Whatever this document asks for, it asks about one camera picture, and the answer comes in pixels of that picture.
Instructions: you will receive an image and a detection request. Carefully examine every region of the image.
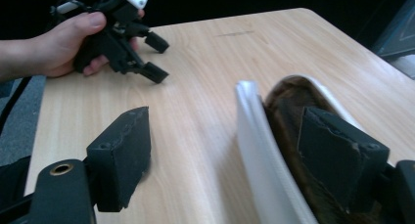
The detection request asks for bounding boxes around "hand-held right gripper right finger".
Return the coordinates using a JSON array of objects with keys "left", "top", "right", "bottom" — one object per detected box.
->
[{"left": 297, "top": 106, "right": 392, "bottom": 216}]

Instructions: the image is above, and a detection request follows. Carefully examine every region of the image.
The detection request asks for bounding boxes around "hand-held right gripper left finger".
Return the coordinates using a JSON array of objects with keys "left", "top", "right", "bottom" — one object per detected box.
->
[{"left": 85, "top": 106, "right": 152, "bottom": 214}]

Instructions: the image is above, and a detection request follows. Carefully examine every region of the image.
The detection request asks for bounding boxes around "white pencil case brown lining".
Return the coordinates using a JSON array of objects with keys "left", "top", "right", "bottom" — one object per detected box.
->
[{"left": 235, "top": 73, "right": 398, "bottom": 224}]

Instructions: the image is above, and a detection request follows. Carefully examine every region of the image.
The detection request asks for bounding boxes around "dark cabinet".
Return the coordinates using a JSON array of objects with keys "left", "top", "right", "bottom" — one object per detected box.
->
[{"left": 371, "top": 0, "right": 415, "bottom": 62}]

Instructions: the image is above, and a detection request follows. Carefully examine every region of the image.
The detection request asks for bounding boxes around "silver cable plug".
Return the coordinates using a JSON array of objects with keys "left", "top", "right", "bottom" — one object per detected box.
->
[{"left": 54, "top": 0, "right": 82, "bottom": 16}]

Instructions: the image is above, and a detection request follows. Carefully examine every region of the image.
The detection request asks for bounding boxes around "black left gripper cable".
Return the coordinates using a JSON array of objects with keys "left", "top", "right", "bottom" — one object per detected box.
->
[{"left": 0, "top": 75, "right": 32, "bottom": 135}]

